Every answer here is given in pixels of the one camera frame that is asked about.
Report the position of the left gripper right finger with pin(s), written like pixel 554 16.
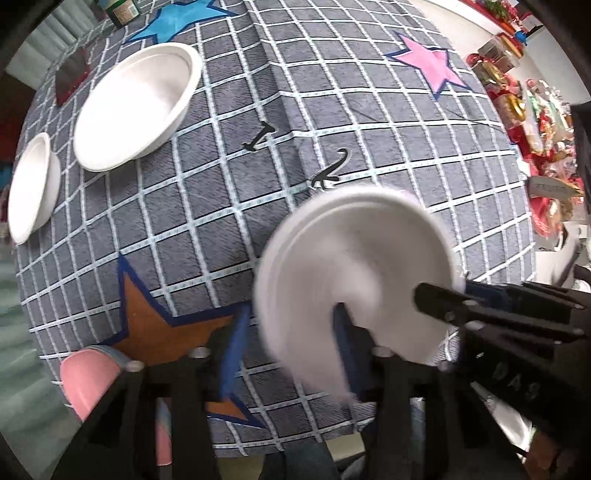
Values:
pixel 376 375

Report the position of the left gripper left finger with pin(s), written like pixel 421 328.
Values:
pixel 118 438

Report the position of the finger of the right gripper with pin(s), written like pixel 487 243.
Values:
pixel 531 299
pixel 468 313

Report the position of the pink square plate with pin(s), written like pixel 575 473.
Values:
pixel 88 373

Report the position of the white paper bowl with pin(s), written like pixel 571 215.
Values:
pixel 136 106
pixel 367 247
pixel 34 189

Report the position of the green square plate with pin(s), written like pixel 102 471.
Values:
pixel 163 434

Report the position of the person's right hand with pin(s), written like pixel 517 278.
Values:
pixel 546 460

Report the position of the pale green curtain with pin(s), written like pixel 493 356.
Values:
pixel 23 368

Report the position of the red festive decorations pile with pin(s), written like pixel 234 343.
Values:
pixel 536 119

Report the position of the grey checked tablecloth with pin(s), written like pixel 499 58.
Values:
pixel 286 85

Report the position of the red phone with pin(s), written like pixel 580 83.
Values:
pixel 70 75

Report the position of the green lidded jar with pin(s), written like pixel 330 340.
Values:
pixel 120 12

